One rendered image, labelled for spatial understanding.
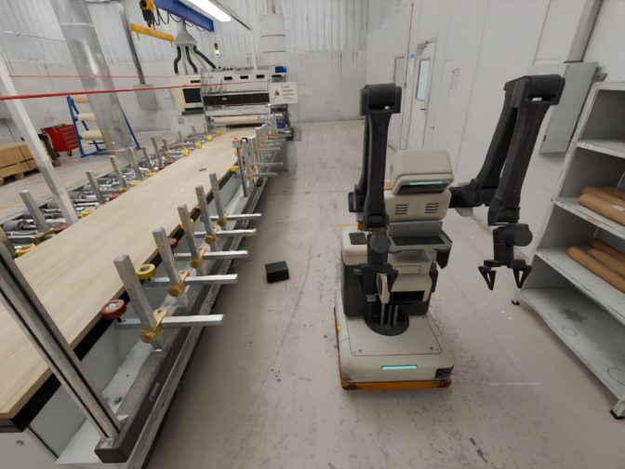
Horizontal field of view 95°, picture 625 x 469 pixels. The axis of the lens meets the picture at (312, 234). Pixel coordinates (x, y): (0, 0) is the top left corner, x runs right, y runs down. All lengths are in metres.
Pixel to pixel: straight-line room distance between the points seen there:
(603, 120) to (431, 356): 1.66
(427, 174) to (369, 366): 1.07
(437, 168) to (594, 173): 1.49
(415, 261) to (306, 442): 1.09
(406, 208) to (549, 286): 1.84
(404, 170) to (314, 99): 10.89
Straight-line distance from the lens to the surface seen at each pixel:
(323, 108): 11.97
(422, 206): 1.26
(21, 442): 1.35
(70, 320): 1.43
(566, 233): 2.65
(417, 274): 1.45
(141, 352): 1.56
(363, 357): 1.74
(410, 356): 1.79
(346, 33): 12.08
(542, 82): 1.05
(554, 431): 2.17
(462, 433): 1.96
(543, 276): 2.80
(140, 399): 1.29
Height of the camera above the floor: 1.65
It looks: 29 degrees down
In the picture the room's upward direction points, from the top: 3 degrees counter-clockwise
